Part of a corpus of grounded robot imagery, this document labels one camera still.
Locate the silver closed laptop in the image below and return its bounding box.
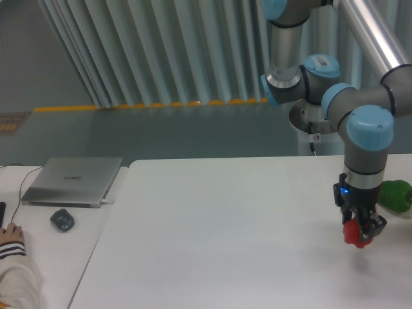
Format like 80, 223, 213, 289
21, 157, 123, 208

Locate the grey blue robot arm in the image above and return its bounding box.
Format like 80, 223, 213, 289
261, 1, 411, 248

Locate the green bell pepper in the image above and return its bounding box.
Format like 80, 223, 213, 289
378, 180, 411, 213

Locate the red bell pepper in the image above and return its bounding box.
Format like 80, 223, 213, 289
342, 218, 373, 248

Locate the black mouse cable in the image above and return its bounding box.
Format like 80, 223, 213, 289
0, 164, 43, 223

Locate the person's hand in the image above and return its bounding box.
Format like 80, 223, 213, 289
0, 222, 25, 246

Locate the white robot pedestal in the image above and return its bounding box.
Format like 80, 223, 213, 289
288, 99, 347, 156

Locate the folding white partition screen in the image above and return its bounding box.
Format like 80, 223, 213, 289
41, 1, 411, 116

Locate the cream striped sleeve forearm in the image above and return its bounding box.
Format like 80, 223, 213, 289
1, 241, 41, 308

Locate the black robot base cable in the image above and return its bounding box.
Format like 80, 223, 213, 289
307, 120, 317, 156

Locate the black phone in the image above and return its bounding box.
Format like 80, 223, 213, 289
0, 201, 6, 227

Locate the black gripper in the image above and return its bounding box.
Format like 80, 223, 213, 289
333, 173, 386, 242

